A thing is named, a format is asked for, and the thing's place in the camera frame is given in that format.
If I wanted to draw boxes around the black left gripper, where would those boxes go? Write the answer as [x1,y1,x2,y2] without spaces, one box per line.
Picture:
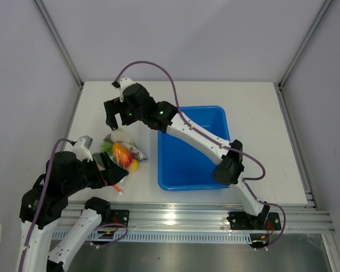
[64,150,128,195]

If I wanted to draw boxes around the white cauliflower toy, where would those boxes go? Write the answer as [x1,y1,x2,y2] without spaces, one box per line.
[101,129,135,152]

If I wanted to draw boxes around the yellow orange mango toy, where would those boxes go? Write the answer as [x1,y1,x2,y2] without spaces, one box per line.
[127,159,139,173]

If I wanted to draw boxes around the clear zip top bag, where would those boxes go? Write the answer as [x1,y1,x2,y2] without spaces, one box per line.
[100,127,150,195]

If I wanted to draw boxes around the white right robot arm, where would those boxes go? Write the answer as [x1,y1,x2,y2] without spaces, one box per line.
[104,78,270,229]

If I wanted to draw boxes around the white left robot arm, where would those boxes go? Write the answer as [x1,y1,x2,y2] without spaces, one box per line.
[18,151,129,271]

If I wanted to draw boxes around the blue plastic bin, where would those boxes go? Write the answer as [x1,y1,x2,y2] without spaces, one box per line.
[158,105,231,192]

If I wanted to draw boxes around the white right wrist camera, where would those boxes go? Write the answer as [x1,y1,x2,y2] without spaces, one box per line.
[112,77,135,103]

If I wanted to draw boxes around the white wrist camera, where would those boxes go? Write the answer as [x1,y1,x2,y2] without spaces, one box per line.
[112,77,135,103]
[71,135,94,162]

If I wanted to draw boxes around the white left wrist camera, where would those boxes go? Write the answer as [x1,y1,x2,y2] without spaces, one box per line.
[71,135,94,162]

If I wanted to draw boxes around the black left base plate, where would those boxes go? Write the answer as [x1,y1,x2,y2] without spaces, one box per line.
[109,210,130,226]

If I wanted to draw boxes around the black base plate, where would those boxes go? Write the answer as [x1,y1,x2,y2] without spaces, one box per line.
[109,210,130,226]
[227,211,282,231]

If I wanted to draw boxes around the aluminium mounting rail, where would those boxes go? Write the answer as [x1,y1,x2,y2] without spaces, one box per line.
[55,201,335,233]

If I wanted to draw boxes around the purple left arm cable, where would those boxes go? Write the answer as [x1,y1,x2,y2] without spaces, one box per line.
[16,138,74,272]

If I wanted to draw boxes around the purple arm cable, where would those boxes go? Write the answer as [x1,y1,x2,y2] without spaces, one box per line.
[16,138,74,272]
[114,61,266,205]

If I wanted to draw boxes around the white slotted cable duct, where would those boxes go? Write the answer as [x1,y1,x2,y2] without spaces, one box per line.
[52,231,253,244]

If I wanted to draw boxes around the left aluminium frame post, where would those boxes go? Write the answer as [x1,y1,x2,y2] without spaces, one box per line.
[32,0,84,89]

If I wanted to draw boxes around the aluminium frame post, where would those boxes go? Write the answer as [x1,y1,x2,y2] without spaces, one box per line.
[278,0,336,91]
[32,0,84,89]

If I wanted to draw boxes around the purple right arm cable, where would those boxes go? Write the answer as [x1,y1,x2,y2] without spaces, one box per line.
[114,61,266,205]

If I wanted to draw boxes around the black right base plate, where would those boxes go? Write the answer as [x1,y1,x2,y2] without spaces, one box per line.
[227,211,282,231]

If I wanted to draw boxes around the right aluminium frame post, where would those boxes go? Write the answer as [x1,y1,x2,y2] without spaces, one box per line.
[278,0,336,91]

